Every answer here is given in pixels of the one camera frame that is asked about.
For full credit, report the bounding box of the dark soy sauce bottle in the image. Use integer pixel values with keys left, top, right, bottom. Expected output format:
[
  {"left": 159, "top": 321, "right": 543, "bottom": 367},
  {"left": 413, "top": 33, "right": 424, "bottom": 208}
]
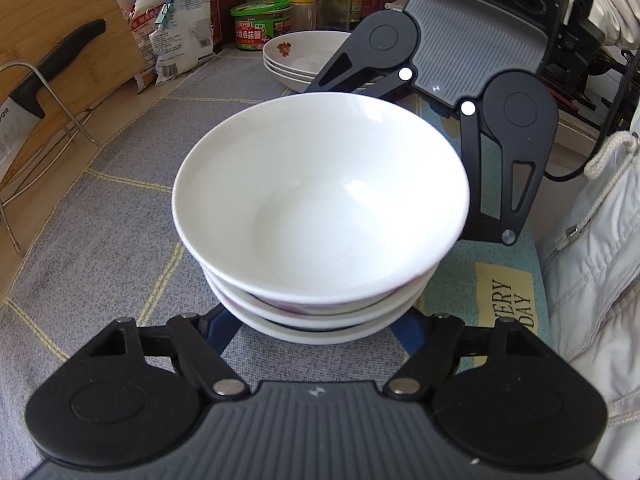
[{"left": 187, "top": 0, "right": 223, "bottom": 53}]

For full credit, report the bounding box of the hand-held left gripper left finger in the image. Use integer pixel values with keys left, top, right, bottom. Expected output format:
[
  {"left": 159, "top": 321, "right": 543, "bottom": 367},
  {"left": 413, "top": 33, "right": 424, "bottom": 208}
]
[{"left": 87, "top": 305, "right": 250, "bottom": 402}]

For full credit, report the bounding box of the person's right hand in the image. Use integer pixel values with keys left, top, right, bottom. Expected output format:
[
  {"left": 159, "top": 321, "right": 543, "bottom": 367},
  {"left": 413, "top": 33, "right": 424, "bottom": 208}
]
[{"left": 590, "top": 0, "right": 640, "bottom": 50}]

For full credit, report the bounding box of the grey checked table mat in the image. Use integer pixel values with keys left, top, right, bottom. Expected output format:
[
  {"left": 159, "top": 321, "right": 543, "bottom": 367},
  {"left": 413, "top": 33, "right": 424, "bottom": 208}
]
[{"left": 0, "top": 52, "right": 553, "bottom": 480}]

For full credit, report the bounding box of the metal wire rack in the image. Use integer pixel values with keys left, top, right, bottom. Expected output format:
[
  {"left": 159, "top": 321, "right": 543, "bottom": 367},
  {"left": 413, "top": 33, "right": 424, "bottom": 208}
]
[{"left": 0, "top": 60, "right": 101, "bottom": 253}]

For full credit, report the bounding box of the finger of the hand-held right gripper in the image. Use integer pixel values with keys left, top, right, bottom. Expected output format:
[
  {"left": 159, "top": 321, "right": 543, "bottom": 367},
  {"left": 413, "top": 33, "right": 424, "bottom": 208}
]
[
  {"left": 301, "top": 35, "right": 415, "bottom": 102},
  {"left": 459, "top": 101, "right": 546, "bottom": 247}
]

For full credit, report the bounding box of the black-handled kitchen knife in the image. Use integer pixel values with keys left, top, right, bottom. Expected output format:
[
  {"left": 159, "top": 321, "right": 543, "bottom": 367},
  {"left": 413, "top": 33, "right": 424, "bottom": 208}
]
[{"left": 0, "top": 19, "right": 107, "bottom": 186}]

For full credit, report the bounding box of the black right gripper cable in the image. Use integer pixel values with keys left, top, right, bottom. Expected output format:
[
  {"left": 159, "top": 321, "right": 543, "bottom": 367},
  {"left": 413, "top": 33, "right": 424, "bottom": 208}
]
[{"left": 544, "top": 50, "right": 633, "bottom": 182}]

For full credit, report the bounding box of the plain white bowl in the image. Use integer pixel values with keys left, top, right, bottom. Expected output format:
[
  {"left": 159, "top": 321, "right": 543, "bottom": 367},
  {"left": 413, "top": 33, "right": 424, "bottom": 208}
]
[
  {"left": 171, "top": 94, "right": 471, "bottom": 297},
  {"left": 205, "top": 275, "right": 432, "bottom": 346}
]

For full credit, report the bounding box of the green-lid sauce jar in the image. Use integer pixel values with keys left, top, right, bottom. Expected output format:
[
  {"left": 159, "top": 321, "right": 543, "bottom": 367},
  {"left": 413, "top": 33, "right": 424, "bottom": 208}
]
[{"left": 230, "top": 0, "right": 293, "bottom": 53}]

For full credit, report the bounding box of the white bowl with pink print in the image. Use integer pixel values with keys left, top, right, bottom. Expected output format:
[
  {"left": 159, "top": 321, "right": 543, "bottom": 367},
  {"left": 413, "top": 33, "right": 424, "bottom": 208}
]
[{"left": 200, "top": 255, "right": 441, "bottom": 317}]

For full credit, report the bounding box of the white and red bag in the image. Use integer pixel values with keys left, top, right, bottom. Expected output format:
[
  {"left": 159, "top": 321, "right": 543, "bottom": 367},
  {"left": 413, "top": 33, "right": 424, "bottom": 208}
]
[{"left": 122, "top": 0, "right": 173, "bottom": 93}]

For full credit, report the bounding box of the white and blue salt bag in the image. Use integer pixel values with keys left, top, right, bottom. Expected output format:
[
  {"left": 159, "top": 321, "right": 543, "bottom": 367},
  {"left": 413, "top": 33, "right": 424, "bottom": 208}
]
[{"left": 150, "top": 0, "right": 217, "bottom": 86}]

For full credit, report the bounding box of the bamboo cutting board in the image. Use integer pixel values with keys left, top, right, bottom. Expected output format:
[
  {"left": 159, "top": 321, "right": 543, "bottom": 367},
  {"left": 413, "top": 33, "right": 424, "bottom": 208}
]
[{"left": 0, "top": 0, "right": 151, "bottom": 136}]

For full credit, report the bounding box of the person's white jacket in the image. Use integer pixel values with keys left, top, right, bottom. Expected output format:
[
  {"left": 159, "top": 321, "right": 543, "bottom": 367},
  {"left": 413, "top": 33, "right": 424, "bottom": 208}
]
[{"left": 535, "top": 105, "right": 640, "bottom": 480}]

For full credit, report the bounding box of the small yellow-lid jar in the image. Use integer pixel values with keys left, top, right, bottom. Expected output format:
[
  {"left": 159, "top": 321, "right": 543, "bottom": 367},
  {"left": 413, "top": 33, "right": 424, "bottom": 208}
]
[{"left": 288, "top": 0, "right": 317, "bottom": 32}]

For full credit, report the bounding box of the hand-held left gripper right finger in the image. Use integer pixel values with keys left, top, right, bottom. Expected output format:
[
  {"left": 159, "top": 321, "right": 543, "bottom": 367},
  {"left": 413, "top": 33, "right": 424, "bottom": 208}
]
[{"left": 384, "top": 310, "right": 545, "bottom": 400}]

